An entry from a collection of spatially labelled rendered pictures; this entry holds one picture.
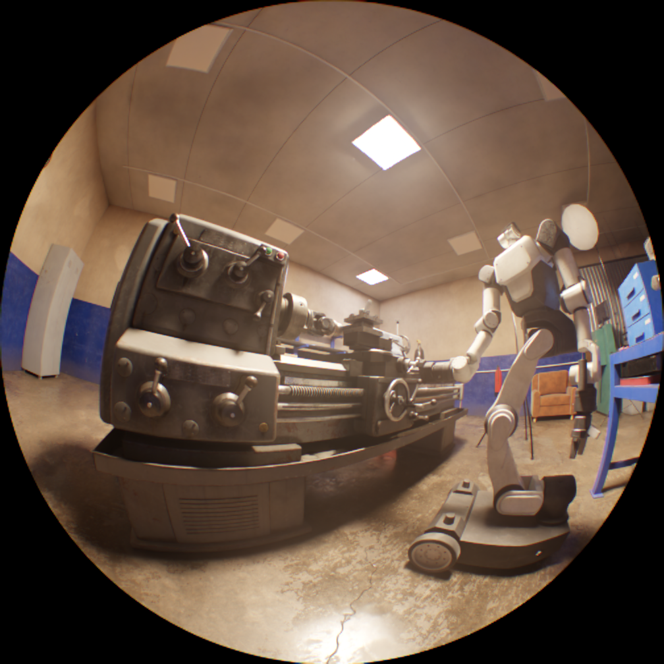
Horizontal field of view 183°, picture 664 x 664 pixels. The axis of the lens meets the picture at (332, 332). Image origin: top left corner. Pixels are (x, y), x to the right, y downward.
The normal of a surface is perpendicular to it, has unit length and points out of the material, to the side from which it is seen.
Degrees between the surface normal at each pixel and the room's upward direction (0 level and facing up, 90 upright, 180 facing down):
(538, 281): 98
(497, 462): 115
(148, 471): 90
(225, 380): 90
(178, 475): 90
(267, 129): 180
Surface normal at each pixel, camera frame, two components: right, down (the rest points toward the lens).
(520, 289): -0.99, -0.08
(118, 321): 0.63, -0.12
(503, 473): -0.70, -0.21
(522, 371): -0.75, 0.22
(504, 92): -0.07, 0.97
